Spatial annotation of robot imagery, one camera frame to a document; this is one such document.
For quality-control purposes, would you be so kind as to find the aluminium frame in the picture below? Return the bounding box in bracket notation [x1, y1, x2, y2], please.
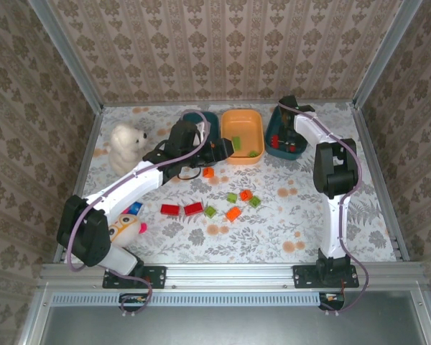
[14, 0, 431, 345]

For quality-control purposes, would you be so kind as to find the orange plastic container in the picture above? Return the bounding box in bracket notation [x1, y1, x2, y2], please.
[221, 109, 266, 166]

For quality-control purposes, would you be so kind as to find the thin black cable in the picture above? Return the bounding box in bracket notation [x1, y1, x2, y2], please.
[175, 166, 204, 181]

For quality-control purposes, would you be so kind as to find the egg-shaped plush toy with glasses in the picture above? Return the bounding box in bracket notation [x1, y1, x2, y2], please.
[107, 212, 148, 249]

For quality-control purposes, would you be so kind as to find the floral patterned table cover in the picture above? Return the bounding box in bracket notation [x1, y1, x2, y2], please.
[62, 103, 398, 265]

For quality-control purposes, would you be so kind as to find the white plush bear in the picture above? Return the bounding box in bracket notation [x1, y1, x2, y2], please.
[106, 122, 149, 177]

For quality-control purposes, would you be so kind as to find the teal plastic container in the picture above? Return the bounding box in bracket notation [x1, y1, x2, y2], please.
[181, 110, 221, 145]
[264, 106, 309, 162]

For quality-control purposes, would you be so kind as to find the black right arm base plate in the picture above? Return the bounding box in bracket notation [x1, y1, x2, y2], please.
[292, 264, 359, 289]

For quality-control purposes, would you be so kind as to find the grey slotted cable duct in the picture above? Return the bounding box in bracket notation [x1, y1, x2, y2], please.
[51, 291, 320, 307]

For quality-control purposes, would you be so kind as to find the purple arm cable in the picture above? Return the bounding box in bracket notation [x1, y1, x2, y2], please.
[278, 100, 371, 317]
[66, 109, 213, 317]

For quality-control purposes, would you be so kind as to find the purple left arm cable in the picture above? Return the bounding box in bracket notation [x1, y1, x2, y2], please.
[66, 109, 213, 317]

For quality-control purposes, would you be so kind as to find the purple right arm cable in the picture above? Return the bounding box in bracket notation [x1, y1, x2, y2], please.
[278, 100, 371, 317]

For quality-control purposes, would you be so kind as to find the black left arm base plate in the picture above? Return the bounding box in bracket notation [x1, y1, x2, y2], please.
[103, 264, 167, 290]

